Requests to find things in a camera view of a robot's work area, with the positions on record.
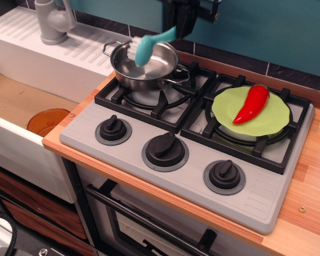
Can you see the red chili pepper toy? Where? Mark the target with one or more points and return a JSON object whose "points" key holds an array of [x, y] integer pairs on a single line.
{"points": [[255, 102]]}

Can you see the wooden drawer front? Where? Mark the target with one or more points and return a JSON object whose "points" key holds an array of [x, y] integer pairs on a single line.
{"points": [[43, 213]]}

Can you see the black oven door handle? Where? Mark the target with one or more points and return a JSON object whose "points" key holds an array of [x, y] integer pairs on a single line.
{"points": [[102, 195]]}

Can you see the black burner grate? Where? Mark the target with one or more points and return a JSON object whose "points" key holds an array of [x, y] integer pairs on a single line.
{"points": [[167, 108], [277, 152]]}

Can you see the light blue dish brush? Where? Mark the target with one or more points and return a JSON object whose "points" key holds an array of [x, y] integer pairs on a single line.
{"points": [[140, 49]]}

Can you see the black right stove knob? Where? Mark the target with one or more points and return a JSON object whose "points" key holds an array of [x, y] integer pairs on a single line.
{"points": [[224, 177]]}

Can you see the black middle stove knob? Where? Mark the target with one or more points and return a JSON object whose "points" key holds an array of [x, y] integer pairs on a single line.
{"points": [[165, 153]]}

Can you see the white toy sink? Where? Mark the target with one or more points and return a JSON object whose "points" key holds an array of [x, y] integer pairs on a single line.
{"points": [[35, 77]]}

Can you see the black right burner grate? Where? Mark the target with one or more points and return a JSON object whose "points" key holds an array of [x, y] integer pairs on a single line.
{"points": [[277, 152]]}

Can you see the grey toy faucet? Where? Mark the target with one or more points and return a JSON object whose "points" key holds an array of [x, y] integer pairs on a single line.
{"points": [[54, 24]]}

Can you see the light green plate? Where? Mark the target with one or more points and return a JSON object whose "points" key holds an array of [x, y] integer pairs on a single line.
{"points": [[274, 117]]}

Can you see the stainless steel pot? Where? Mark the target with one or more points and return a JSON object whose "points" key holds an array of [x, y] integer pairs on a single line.
{"points": [[162, 68]]}

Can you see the black left burner grate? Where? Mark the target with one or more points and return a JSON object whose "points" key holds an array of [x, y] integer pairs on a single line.
{"points": [[167, 108]]}

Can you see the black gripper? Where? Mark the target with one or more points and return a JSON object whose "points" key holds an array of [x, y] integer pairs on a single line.
{"points": [[183, 14]]}

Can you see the orange sink drain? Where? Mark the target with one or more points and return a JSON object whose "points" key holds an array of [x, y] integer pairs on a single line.
{"points": [[44, 122]]}

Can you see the black stove knob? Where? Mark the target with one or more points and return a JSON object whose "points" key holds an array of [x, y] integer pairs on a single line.
{"points": [[113, 131], [224, 177], [165, 153]]}

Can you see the grey toy stove top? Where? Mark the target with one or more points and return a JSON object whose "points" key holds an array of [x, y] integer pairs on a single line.
{"points": [[182, 139]]}

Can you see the black left stove knob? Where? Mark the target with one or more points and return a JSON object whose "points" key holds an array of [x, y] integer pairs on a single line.
{"points": [[113, 131]]}

